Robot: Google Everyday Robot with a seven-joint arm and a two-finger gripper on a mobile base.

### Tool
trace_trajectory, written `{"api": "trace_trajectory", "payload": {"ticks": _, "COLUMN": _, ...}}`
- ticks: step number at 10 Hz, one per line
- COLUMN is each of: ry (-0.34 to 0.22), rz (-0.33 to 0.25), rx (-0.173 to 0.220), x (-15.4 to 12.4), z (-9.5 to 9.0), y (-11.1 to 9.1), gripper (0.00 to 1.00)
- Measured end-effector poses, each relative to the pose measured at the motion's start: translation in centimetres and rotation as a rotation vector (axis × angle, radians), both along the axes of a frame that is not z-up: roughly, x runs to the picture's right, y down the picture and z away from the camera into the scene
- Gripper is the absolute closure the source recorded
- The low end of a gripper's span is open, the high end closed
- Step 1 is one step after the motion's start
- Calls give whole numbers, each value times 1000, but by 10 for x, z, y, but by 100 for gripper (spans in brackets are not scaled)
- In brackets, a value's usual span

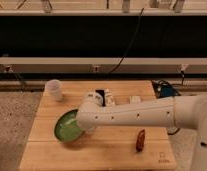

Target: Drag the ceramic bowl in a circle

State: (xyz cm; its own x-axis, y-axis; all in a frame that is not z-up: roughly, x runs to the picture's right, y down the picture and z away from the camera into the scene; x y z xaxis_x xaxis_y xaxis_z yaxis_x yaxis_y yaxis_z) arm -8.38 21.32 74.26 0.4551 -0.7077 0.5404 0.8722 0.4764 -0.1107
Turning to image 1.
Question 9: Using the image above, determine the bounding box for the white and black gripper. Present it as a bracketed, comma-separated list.
[85, 89, 116, 107]

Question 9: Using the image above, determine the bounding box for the green ceramic bowl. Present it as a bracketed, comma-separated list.
[54, 109, 84, 142]

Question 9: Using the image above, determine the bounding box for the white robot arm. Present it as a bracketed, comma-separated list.
[76, 92, 207, 171]

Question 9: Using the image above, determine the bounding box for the translucent plastic cup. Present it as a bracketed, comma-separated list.
[45, 79, 62, 101]

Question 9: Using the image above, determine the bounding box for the brown oblong object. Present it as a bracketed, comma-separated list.
[136, 130, 145, 152]

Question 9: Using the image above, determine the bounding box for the blue and black device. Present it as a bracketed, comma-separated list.
[152, 80, 180, 98]

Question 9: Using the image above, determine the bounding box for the lower metal rail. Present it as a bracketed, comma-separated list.
[0, 57, 207, 74]

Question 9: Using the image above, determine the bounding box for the metal rail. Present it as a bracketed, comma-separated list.
[0, 57, 207, 74]
[0, 9, 207, 16]

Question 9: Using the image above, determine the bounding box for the black hanging cable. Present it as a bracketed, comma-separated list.
[108, 7, 145, 74]

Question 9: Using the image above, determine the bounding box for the upper metal rail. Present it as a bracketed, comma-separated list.
[0, 9, 207, 16]

